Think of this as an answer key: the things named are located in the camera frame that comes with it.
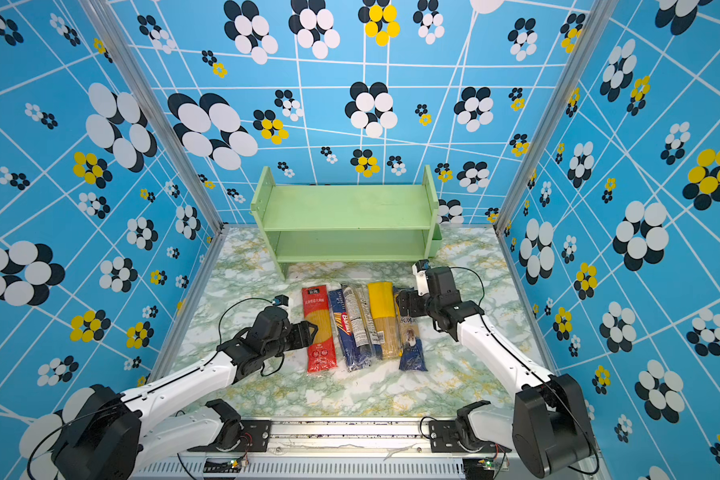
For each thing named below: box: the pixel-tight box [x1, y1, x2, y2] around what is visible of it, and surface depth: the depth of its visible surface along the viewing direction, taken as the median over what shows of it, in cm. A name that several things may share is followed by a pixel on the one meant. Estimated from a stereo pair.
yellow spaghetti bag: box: [368, 282, 400, 360], surface depth 94 cm
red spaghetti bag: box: [302, 285, 337, 373], surface depth 92 cm
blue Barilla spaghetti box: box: [329, 289, 371, 372], surface depth 89 cm
